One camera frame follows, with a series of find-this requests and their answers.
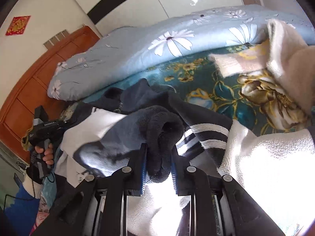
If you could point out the dark grey white fleece garment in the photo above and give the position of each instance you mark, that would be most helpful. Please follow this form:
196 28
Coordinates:
152 123

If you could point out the light blue daisy quilt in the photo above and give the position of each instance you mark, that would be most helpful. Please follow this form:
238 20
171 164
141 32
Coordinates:
147 54

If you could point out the person's left forearm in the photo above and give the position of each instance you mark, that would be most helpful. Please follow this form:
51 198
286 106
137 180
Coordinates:
22 206

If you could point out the red wall decoration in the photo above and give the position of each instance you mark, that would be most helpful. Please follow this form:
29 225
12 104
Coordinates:
18 25

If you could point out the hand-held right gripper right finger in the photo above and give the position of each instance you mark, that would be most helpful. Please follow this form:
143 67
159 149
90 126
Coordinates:
174 174

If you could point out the grey wall frame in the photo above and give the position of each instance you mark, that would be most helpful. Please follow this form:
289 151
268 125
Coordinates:
59 36
47 44
53 40
64 33

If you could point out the white wardrobe with black stripe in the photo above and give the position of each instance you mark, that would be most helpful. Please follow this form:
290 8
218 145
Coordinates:
137 2

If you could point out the beige fuzzy sweater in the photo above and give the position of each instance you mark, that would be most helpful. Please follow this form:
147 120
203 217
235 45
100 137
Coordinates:
285 54

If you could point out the person's left hand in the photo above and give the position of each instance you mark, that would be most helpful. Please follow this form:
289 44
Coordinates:
48 156

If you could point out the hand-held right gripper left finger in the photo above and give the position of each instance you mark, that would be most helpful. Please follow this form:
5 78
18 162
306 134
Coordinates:
144 172

